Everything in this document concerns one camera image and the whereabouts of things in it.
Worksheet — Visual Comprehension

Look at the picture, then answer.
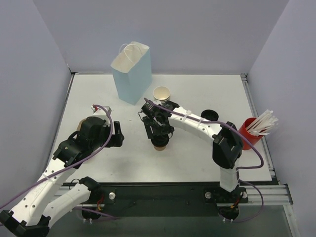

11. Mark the black plastic cup lid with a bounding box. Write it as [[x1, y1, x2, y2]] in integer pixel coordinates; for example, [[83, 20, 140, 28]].
[[151, 136, 169, 148]]

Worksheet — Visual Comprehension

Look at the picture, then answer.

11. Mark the brown paper coffee cup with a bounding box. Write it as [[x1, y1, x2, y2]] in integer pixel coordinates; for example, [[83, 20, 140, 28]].
[[154, 145, 166, 151]]

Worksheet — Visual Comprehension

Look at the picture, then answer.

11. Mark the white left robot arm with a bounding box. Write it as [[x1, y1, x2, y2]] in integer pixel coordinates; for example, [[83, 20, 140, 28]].
[[0, 117, 124, 237]]

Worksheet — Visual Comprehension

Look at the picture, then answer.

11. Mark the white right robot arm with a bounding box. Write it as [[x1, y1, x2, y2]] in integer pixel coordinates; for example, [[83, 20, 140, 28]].
[[140, 101, 242, 201]]

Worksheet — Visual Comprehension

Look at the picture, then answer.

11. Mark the brown cardboard cup carrier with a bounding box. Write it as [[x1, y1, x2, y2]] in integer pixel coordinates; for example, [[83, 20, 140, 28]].
[[77, 117, 91, 134]]

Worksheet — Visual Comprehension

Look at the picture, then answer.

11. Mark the stack of brown paper cups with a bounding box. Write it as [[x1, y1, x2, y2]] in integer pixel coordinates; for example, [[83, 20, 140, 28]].
[[153, 86, 171, 103]]

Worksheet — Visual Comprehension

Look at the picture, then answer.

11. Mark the light blue paper bag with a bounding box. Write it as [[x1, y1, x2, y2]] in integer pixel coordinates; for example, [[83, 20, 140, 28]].
[[111, 41, 152, 105]]

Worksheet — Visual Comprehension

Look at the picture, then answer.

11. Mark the stack of black lids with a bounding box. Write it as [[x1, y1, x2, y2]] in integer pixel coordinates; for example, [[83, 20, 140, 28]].
[[200, 109, 219, 121]]

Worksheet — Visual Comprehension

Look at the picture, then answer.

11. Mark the red plastic cup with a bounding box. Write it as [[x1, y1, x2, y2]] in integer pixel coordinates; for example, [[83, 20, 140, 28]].
[[238, 118, 263, 146]]

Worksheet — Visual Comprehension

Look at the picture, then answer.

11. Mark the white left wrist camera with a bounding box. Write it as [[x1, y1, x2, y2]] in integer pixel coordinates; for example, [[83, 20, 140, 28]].
[[91, 105, 112, 120]]

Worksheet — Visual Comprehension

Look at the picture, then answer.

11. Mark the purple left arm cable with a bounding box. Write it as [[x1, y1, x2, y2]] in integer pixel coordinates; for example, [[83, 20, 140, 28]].
[[0, 105, 115, 220]]

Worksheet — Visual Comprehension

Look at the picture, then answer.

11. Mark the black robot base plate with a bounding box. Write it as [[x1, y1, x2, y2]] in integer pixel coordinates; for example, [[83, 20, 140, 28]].
[[82, 182, 248, 218]]

